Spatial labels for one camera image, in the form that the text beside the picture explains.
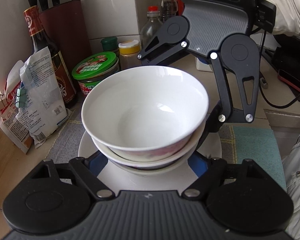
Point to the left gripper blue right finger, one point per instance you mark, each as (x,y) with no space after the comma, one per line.
(198,164)

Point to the green lid sauce jar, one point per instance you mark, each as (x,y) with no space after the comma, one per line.
(94,69)

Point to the dark soy sauce bottle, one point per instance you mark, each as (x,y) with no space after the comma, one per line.
(40,40)

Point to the white plastic box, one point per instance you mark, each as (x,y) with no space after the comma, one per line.
(203,66)

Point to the white bowl pink flowers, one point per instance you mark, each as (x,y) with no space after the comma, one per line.
(145,110)

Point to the clear oil bottle red cap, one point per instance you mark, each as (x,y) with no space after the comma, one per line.
(152,25)

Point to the yellow lid spice jar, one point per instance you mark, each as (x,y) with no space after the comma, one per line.
(129,51)

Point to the plain white bowl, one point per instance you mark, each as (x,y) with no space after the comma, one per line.
(150,154)

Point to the grey checked dish mat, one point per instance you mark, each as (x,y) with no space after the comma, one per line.
(237,143)

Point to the red white seasoning bag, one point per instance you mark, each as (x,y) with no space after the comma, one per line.
(14,130)

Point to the dark red knife block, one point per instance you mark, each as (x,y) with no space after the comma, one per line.
(65,25)

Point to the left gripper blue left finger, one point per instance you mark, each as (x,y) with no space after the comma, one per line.
(96,163)

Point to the stack of white plates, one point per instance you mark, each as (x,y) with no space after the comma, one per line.
(179,179)

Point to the dark vinegar bottle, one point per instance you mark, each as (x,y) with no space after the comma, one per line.
(168,9)

